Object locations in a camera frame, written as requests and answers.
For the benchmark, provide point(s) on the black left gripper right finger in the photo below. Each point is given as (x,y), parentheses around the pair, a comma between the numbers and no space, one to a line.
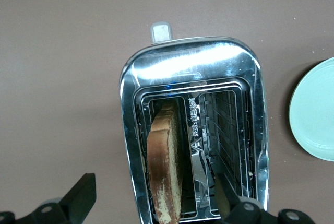
(224,198)

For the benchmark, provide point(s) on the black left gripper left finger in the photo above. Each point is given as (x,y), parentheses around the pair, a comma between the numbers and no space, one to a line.
(83,195)

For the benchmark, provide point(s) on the brown bread slice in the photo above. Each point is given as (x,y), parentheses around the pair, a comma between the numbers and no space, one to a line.
(163,169)

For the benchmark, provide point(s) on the light green round plate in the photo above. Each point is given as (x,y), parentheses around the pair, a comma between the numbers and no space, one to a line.
(315,111)

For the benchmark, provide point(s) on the beige chrome toaster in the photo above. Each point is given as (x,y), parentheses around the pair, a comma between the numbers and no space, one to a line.
(188,62)

